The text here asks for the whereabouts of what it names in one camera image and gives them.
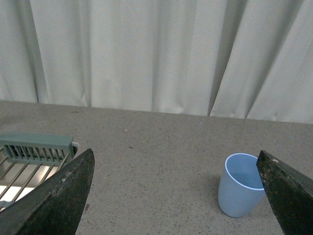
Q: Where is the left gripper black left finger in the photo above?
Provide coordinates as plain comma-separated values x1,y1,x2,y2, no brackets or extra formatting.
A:
0,149,95,235

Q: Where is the green dish drying rack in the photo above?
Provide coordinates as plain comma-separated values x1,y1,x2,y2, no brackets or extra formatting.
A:
0,132,80,210

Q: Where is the white curtain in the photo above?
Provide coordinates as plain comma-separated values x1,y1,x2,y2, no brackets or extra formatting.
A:
0,0,313,123

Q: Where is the light blue plastic cup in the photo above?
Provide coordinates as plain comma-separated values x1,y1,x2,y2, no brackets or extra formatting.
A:
218,153,265,218

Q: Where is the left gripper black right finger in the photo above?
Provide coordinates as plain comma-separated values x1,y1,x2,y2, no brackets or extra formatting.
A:
256,150,313,235

